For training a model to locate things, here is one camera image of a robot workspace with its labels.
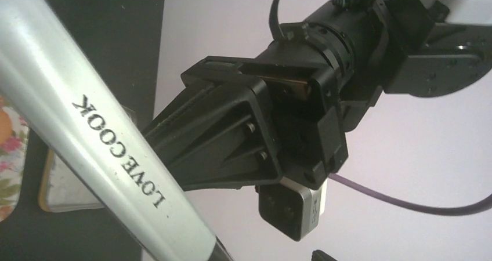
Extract white handled metal tongs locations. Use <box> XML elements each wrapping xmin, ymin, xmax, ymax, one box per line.
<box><xmin>1</xmin><ymin>0</ymin><xmax>231</xmax><ymax>260</ymax></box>

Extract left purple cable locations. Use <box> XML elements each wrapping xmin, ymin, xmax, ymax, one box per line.
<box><xmin>328</xmin><ymin>173</ymin><xmax>492</xmax><ymax>216</ymax></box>

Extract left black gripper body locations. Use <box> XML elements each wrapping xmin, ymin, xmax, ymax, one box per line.
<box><xmin>143</xmin><ymin>56</ymin><xmax>348</xmax><ymax>191</ymax></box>

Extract floral cookie tray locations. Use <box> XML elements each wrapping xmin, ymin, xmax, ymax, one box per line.
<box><xmin>1</xmin><ymin>95</ymin><xmax>30</xmax><ymax>222</ymax></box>

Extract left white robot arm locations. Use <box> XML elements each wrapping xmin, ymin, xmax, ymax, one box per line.
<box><xmin>143</xmin><ymin>0</ymin><xmax>491</xmax><ymax>191</ymax></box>

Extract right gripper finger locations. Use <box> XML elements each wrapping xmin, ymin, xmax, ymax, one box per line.
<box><xmin>311</xmin><ymin>249</ymin><xmax>337</xmax><ymax>261</ymax></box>

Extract silver tin lid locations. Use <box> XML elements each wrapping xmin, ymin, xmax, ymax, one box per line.
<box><xmin>38</xmin><ymin>148</ymin><xmax>104</xmax><ymax>213</ymax></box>

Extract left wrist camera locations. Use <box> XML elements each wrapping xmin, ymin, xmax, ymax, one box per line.
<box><xmin>255</xmin><ymin>177</ymin><xmax>326</xmax><ymax>241</ymax></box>

